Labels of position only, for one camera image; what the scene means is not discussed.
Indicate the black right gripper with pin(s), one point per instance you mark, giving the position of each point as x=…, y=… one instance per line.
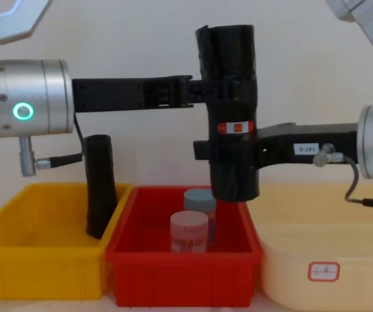
x=277, y=146

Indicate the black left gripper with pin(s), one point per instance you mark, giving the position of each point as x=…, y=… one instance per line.
x=108, y=95

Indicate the jar with grey lid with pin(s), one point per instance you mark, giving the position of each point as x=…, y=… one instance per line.
x=199, y=200

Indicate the jar with pink lid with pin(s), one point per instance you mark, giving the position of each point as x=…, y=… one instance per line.
x=189, y=232

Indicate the plain black taped bottle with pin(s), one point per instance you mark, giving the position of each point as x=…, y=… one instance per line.
x=100, y=185

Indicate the red plastic bin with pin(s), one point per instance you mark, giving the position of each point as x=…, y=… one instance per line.
x=180, y=279

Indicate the cream plastic bin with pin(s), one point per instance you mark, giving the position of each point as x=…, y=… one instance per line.
x=319, y=227

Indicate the white label with red border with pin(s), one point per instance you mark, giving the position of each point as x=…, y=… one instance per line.
x=324, y=271

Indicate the yellow plastic bin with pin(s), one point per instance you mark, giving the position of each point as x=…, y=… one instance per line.
x=40, y=269

